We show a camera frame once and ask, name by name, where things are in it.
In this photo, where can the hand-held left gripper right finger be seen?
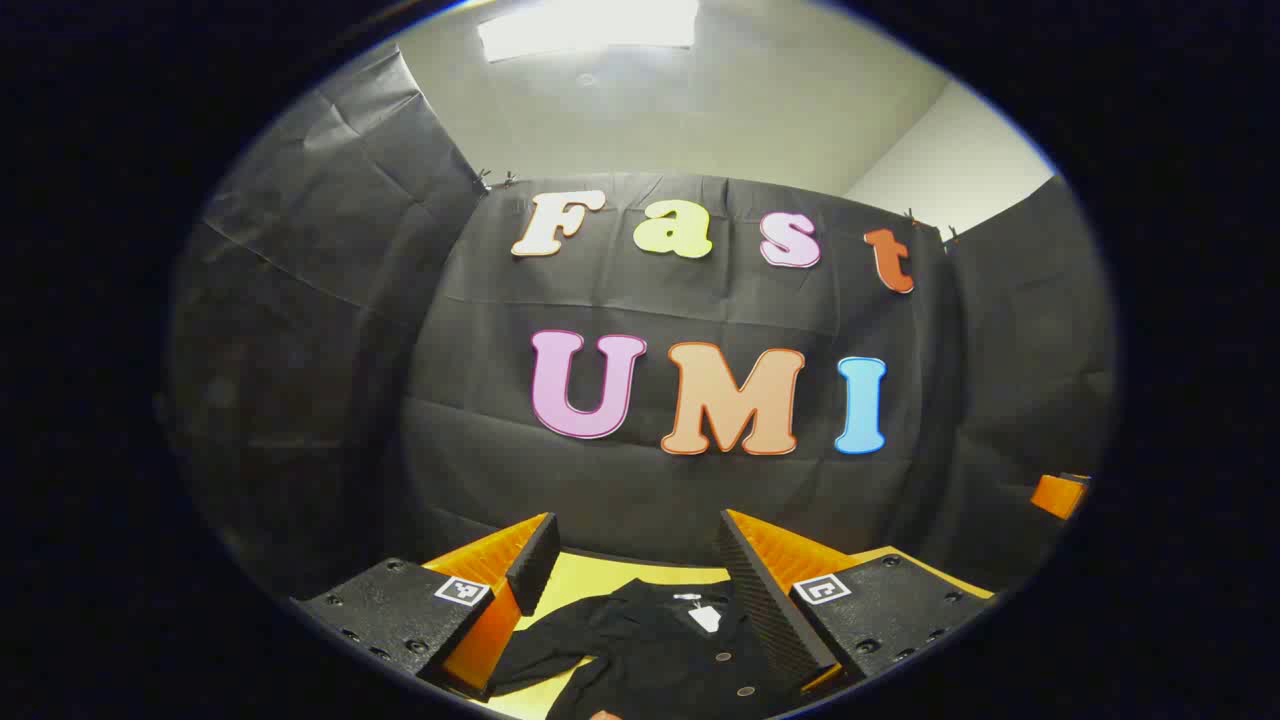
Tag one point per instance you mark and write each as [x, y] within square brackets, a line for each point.
[760, 600]

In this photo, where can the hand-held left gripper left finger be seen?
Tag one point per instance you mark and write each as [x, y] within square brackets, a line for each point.
[536, 565]

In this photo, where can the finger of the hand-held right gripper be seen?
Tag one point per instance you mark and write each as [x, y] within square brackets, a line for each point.
[1057, 495]

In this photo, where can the black collared shirt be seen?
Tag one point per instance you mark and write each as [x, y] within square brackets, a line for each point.
[650, 655]

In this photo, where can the white paper hang tag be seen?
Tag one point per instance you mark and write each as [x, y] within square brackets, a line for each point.
[705, 618]

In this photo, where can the ceiling light panel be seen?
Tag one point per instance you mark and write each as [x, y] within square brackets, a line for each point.
[585, 25]

